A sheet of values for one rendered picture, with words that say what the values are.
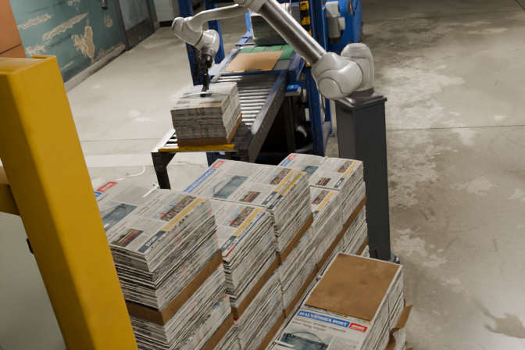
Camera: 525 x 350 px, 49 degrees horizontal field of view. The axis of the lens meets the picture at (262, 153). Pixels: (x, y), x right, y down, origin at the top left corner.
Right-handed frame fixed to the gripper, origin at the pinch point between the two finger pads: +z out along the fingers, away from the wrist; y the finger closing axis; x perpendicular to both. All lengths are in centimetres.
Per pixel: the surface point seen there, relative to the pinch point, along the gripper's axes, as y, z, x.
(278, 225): -46, 111, -63
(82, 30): 236, -340, 299
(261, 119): 37.6, -7.3, -25.3
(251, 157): 25.9, 28.9, -26.7
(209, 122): 7.0, 19.4, -7.3
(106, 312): -125, 173, -54
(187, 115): 3.2, 17.1, 4.6
